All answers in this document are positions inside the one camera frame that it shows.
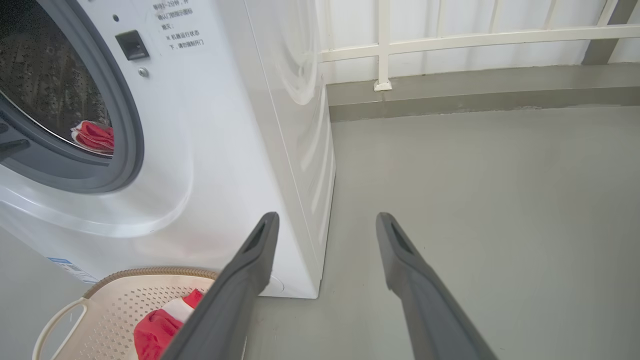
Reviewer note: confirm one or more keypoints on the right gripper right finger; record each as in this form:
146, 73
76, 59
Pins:
430, 310

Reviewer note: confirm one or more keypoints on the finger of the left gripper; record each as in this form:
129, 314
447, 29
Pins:
12, 148

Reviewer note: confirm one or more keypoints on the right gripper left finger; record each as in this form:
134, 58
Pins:
230, 310

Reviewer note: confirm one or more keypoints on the red and white garment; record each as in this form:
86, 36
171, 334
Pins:
155, 330
95, 136

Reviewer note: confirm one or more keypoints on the grey rubber door gasket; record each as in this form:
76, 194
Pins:
127, 150

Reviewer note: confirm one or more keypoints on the cream laundry basket brown rim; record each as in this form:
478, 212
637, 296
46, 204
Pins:
110, 305

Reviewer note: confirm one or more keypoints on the black door lock slot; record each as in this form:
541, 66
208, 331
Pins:
132, 46

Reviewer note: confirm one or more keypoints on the white washing machine body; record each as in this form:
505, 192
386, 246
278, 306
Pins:
210, 150

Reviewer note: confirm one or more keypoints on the round white filter cover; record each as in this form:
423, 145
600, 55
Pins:
276, 285

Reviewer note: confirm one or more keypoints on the perforated steel drum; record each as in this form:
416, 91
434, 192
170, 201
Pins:
45, 75

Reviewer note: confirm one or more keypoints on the blue energy sticker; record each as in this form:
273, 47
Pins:
72, 269

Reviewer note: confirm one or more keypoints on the small silver screw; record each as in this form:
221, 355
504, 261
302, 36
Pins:
143, 72

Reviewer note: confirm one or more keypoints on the printed text label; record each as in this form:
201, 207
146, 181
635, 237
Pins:
180, 25

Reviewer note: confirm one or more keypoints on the white metal railing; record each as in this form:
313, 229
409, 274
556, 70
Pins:
383, 45

